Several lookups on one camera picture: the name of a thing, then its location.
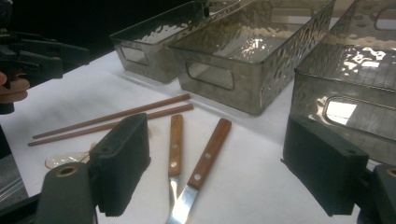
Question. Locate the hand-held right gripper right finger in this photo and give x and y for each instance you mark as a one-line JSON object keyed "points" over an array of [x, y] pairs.
{"points": [[323, 168]]}

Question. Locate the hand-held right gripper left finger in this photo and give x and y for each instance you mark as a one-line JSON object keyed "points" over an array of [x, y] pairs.
{"points": [[121, 168]]}

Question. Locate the brown wooden chopstick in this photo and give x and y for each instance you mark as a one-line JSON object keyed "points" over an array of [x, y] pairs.
{"points": [[77, 133], [124, 113]]}

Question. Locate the grey translucent plastic bin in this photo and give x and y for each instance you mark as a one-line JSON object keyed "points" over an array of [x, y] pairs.
{"points": [[146, 65], [358, 81], [218, 93]]}

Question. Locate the white table cover sheet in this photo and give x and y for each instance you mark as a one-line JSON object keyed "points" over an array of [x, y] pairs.
{"points": [[249, 186]]}

